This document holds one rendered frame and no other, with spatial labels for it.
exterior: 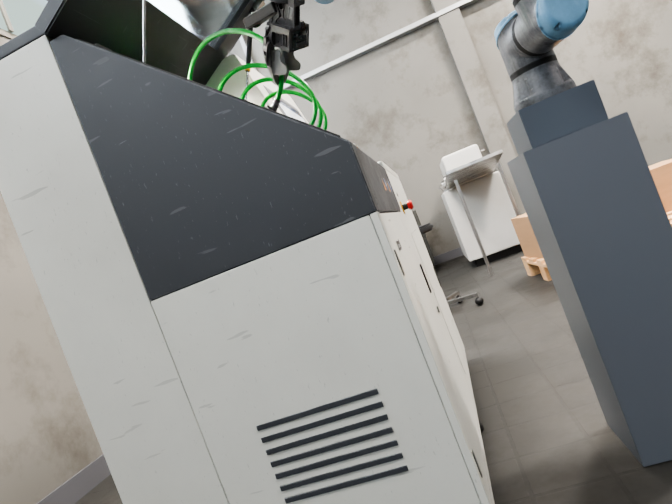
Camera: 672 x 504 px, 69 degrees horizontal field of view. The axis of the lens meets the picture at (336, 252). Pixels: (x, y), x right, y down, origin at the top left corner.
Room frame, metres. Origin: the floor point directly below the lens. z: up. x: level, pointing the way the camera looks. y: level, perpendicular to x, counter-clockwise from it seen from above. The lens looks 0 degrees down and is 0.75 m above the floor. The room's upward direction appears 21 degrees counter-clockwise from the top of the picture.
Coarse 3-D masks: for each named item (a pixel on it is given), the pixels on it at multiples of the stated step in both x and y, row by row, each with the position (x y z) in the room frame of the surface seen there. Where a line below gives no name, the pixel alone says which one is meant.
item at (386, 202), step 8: (360, 152) 1.15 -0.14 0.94; (360, 160) 1.09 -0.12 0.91; (368, 160) 1.26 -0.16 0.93; (368, 168) 1.19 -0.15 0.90; (376, 168) 1.40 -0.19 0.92; (368, 176) 1.13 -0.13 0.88; (376, 176) 1.31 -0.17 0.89; (384, 176) 1.57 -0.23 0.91; (376, 184) 1.23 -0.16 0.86; (376, 192) 1.16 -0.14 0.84; (384, 192) 1.36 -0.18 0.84; (392, 192) 1.64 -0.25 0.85; (376, 200) 1.10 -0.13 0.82; (384, 200) 1.28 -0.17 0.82; (392, 200) 1.52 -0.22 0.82; (384, 208) 1.20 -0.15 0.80; (392, 208) 1.42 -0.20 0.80
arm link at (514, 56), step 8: (512, 16) 1.20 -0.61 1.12; (504, 24) 1.21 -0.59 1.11; (512, 24) 1.19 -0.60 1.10; (496, 32) 1.25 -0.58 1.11; (504, 32) 1.22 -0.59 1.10; (512, 32) 1.19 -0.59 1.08; (496, 40) 1.26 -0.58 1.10; (504, 40) 1.23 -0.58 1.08; (512, 40) 1.19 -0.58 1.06; (504, 48) 1.24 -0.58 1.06; (512, 48) 1.21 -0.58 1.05; (520, 48) 1.18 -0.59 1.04; (504, 56) 1.25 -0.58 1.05; (512, 56) 1.22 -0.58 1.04; (520, 56) 1.21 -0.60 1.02; (528, 56) 1.20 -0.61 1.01; (536, 56) 1.19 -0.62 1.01; (544, 56) 1.20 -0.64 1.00; (512, 64) 1.23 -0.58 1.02; (520, 64) 1.22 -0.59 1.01; (512, 72) 1.24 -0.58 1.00
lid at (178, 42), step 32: (64, 0) 1.13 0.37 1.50; (96, 0) 1.20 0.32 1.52; (128, 0) 1.28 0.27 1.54; (160, 0) 1.39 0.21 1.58; (192, 0) 1.50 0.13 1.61; (224, 0) 1.62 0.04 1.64; (256, 0) 1.74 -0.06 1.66; (64, 32) 1.18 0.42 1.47; (96, 32) 1.26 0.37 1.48; (128, 32) 1.35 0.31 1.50; (160, 32) 1.45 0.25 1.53; (192, 32) 1.60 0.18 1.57; (160, 64) 1.55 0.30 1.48
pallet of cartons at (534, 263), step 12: (660, 168) 3.40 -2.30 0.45; (660, 180) 3.40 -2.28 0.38; (660, 192) 3.41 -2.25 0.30; (516, 228) 3.81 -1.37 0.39; (528, 228) 3.55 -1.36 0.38; (528, 240) 3.64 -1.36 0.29; (528, 252) 3.75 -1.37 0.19; (540, 252) 3.49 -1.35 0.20; (528, 264) 3.79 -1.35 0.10; (540, 264) 3.46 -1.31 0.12
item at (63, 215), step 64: (0, 64) 1.20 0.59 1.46; (0, 128) 1.21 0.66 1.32; (64, 128) 1.18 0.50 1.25; (64, 192) 1.19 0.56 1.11; (64, 256) 1.20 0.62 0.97; (128, 256) 1.17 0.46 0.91; (64, 320) 1.22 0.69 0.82; (128, 320) 1.18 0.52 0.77; (128, 384) 1.20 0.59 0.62; (128, 448) 1.21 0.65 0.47; (192, 448) 1.17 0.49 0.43
